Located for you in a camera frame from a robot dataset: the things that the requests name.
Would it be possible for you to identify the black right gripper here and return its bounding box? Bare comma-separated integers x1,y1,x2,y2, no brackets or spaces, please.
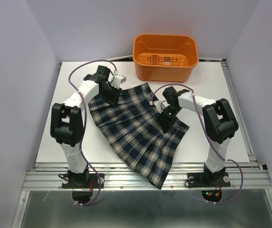
155,105,181,133

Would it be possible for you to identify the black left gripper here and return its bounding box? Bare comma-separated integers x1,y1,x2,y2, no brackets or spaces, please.
100,83,122,108

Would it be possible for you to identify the navy plaid pleated skirt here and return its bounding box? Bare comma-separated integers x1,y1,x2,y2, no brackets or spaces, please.
88,83,189,189

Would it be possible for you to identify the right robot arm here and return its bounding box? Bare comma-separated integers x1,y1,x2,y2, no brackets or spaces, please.
158,86,239,185

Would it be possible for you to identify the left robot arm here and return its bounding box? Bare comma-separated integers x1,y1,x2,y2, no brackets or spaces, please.
50,65,126,187

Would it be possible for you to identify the orange plastic basket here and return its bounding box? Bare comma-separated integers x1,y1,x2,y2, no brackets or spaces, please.
132,34,199,83

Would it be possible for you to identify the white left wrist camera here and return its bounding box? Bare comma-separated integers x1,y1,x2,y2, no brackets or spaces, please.
110,75,126,88

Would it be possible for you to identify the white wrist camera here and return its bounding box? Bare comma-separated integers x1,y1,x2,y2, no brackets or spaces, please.
110,75,126,88
150,100,166,113

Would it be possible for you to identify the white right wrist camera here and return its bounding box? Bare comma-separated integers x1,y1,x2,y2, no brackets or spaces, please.
150,100,166,113

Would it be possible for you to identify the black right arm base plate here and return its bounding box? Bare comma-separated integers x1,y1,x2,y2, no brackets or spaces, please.
184,172,231,188

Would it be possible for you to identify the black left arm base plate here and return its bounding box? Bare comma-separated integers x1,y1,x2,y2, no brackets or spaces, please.
58,173,100,189

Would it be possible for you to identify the aluminium table frame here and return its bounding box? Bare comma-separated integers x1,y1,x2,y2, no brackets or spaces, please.
13,61,272,228

